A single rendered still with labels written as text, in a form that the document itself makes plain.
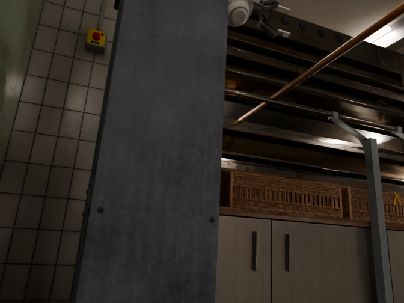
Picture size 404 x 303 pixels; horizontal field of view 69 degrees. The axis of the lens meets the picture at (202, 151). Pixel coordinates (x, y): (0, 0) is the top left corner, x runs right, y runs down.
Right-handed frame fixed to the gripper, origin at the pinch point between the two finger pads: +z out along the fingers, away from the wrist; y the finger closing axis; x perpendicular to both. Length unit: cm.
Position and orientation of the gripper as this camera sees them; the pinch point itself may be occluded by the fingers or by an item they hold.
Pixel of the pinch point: (287, 22)
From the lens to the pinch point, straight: 160.9
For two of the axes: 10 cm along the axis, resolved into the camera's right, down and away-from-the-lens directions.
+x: 3.4, -2.3, -9.1
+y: -0.6, 9.6, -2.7
